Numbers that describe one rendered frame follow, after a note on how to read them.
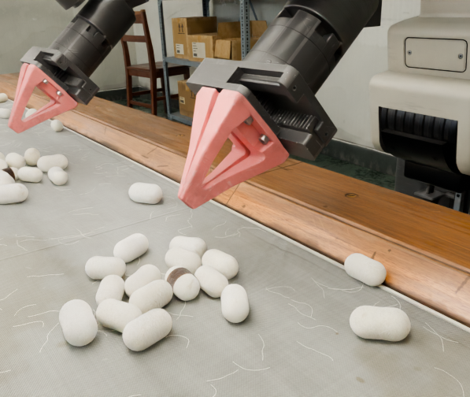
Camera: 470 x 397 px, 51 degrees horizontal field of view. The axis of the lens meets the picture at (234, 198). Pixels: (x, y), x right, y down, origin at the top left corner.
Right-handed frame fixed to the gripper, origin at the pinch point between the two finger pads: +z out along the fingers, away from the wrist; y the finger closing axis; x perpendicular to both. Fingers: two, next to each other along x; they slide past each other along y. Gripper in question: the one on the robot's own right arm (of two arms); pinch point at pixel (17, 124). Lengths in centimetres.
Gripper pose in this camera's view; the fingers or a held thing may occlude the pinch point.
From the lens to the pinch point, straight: 65.4
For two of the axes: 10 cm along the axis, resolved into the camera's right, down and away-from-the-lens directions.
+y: 6.0, 2.8, -7.5
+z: -5.8, 8.0, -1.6
